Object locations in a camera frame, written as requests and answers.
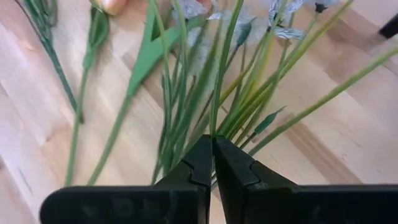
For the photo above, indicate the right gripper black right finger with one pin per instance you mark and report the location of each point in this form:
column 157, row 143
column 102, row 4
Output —
column 280, row 205

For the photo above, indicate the yellow daffodil bunch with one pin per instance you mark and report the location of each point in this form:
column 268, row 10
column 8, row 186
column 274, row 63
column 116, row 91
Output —
column 59, row 71

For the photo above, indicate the pale pink tulip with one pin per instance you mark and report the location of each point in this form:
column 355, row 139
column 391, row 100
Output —
column 77, row 124

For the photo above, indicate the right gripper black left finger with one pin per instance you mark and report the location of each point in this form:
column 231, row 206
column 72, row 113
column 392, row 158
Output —
column 174, row 202

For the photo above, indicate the white flower grass bunch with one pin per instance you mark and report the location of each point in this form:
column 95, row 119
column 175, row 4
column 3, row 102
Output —
column 224, row 77

